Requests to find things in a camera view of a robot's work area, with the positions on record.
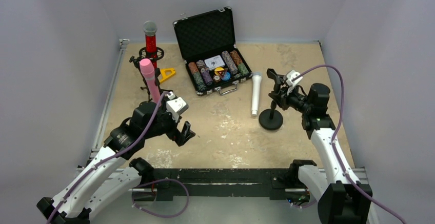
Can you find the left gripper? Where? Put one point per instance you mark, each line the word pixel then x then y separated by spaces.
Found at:
pixel 176 131

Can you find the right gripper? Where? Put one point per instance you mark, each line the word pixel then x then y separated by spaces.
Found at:
pixel 280 91

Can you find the black round-base stand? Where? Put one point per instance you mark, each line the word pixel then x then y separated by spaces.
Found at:
pixel 156 90
pixel 271 119

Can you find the white microphone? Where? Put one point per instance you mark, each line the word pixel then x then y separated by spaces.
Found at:
pixel 256 80

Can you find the pink microphone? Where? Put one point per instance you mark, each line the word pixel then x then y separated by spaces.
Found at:
pixel 147 71

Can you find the black tripod microphone stand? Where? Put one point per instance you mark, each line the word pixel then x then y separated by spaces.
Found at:
pixel 136 60

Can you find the red glitter microphone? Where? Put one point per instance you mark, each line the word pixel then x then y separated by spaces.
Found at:
pixel 150 29

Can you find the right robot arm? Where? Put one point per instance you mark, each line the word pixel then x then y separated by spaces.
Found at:
pixel 339 194

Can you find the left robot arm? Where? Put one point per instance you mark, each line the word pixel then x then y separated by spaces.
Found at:
pixel 112 172

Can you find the white playing card box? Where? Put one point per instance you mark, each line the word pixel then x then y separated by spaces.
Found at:
pixel 214 62

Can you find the black poker chip case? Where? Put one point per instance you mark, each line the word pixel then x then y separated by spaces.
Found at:
pixel 205 36

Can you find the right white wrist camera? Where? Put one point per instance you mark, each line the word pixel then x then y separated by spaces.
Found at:
pixel 291 80

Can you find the yellow triangular plastic frame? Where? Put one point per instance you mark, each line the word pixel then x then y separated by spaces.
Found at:
pixel 167 73

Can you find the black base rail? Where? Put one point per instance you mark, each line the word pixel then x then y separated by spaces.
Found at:
pixel 274 184

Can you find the aluminium corner rail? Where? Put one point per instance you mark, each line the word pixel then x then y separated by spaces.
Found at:
pixel 99 136

